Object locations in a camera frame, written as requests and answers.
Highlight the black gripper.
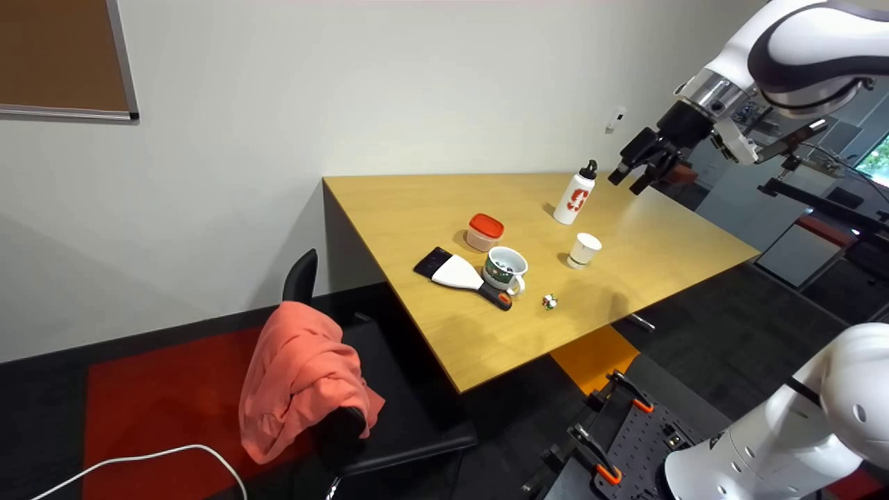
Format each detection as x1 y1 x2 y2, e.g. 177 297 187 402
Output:
605 98 717 197

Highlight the white green patterned mug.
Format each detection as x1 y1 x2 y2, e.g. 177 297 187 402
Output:
480 244 531 297

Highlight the white bottle with red logo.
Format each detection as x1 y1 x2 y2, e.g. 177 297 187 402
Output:
551 158 601 227

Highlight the white paper cup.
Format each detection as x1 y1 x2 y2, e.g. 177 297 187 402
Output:
565 230 605 272

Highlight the small container with red lid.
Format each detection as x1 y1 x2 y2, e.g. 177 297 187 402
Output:
465 212 509 255

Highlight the grey panel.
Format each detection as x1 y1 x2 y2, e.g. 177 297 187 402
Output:
753 220 845 290

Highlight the yellow orange panel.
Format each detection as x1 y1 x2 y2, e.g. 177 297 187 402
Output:
551 326 641 397

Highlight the brush with black bristles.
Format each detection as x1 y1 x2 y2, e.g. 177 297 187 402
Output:
412 244 515 310

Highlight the black perforated plate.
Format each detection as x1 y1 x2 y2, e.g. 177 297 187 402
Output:
531 356 734 500

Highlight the black table base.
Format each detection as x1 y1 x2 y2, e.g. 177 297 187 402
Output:
320 178 476 427

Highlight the black office chair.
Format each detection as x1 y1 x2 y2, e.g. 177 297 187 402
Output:
281 248 480 500

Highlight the salmon pink cloth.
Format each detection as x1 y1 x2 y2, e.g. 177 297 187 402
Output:
237 299 390 467

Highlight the cork notice board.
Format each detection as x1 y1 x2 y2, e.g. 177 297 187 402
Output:
0 0 142 124

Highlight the orange handled clamp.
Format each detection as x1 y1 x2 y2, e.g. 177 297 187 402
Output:
605 369 656 416
565 422 624 488

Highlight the white floor cable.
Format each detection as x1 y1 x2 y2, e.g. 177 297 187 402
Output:
30 442 251 500

